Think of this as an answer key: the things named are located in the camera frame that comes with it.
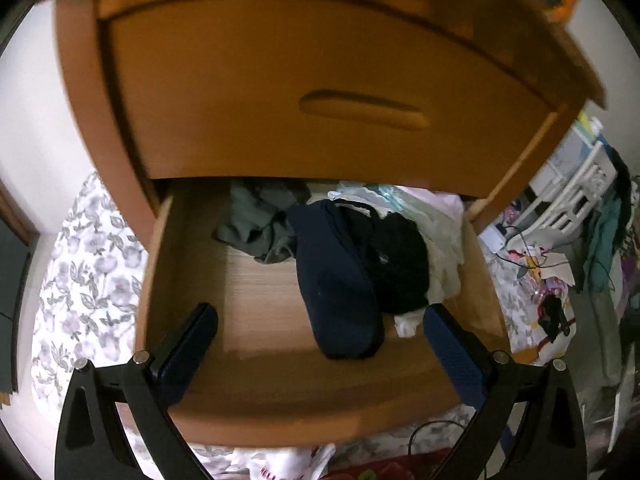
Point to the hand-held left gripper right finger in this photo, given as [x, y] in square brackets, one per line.
[455, 360]

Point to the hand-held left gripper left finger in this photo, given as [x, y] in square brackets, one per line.
[185, 360]

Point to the black garment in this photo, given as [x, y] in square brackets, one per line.
[400, 260]

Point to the navy blue garment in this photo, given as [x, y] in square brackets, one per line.
[335, 290]

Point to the grey-green garment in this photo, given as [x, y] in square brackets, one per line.
[255, 225]

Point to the white power adapter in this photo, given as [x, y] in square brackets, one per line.
[494, 240]

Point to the grey floral bed sheet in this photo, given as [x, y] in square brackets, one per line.
[85, 280]

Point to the red parrot print blanket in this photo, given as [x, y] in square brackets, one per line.
[380, 467]

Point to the teal cloth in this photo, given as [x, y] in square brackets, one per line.
[602, 245]

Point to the dark grey wardrobe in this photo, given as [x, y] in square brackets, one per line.
[12, 285]

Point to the white toy crib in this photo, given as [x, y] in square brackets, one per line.
[575, 195]

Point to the wooden nightstand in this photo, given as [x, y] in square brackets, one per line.
[80, 110]

